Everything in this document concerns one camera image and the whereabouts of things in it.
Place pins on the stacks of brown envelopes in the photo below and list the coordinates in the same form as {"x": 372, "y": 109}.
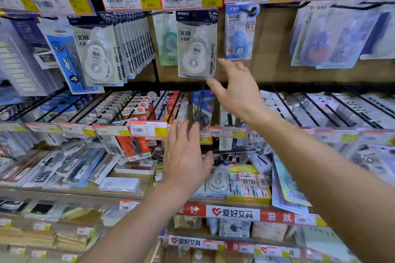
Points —
{"x": 40, "y": 239}

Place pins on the white ink box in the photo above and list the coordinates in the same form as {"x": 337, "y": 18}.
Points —
{"x": 135, "y": 167}

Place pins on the blue scissors packets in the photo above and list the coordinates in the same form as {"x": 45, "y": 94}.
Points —
{"x": 206, "y": 108}

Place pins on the white flat box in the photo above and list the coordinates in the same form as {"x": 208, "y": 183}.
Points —
{"x": 118, "y": 184}

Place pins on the row of white card packets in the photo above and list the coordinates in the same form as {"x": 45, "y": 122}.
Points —
{"x": 226, "y": 116}

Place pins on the person's left forearm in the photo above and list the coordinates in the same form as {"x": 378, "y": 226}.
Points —
{"x": 129, "y": 229}

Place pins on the white correction tape packet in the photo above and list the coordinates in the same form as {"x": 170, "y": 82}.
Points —
{"x": 194, "y": 53}

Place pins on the rows of grey white packets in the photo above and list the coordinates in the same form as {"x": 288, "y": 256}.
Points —
{"x": 333, "y": 108}

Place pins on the red shelf label strip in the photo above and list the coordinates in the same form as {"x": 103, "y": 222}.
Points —
{"x": 277, "y": 216}

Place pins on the white index tab packet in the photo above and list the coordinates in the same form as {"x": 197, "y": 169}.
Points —
{"x": 21, "y": 68}

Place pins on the pile of pen packets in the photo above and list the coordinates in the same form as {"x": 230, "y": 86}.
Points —
{"x": 55, "y": 170}

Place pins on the person's left hand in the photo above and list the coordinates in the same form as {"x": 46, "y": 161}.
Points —
{"x": 183, "y": 167}

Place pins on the green correction tape packet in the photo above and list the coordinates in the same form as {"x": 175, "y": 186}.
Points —
{"x": 166, "y": 44}

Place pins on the row of white correction tapes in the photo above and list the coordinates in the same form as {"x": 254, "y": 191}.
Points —
{"x": 92, "y": 62}

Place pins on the yellow eraser display box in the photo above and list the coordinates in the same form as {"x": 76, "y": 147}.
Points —
{"x": 250, "y": 185}

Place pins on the person's right forearm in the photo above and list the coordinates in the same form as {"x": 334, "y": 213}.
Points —
{"x": 324, "y": 179}

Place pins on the small white blue box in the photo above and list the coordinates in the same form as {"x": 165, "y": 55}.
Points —
{"x": 260, "y": 162}

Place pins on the pile of white correction tapes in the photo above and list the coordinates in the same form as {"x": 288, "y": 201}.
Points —
{"x": 217, "y": 182}

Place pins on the row of blue white packets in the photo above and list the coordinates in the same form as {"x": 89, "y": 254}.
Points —
{"x": 55, "y": 107}

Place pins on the person's right hand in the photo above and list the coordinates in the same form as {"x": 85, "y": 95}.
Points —
{"x": 243, "y": 93}

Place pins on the blue ruler packet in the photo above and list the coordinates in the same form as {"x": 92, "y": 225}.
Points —
{"x": 64, "y": 62}

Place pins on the dark blue card packet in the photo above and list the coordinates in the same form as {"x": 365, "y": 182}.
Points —
{"x": 34, "y": 41}

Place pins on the bunch of blue correction tapes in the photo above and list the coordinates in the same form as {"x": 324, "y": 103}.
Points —
{"x": 240, "y": 41}

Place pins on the pile of teal packets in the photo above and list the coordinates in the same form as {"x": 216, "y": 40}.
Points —
{"x": 290, "y": 188}

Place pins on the row of white red packets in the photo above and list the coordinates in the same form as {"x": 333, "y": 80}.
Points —
{"x": 135, "y": 108}

